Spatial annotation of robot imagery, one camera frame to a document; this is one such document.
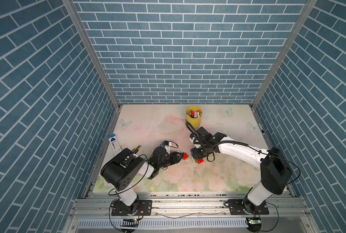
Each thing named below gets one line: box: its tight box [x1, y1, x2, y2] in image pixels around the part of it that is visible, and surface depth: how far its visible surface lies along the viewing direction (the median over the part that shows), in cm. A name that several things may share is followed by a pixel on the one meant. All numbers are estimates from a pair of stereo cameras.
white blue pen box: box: [107, 133, 122, 156], surface depth 100 cm
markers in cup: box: [186, 109, 202, 118], surface depth 101 cm
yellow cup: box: [185, 106, 203, 130], surface depth 101 cm
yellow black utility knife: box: [132, 145, 142, 155], surface depth 96 cm
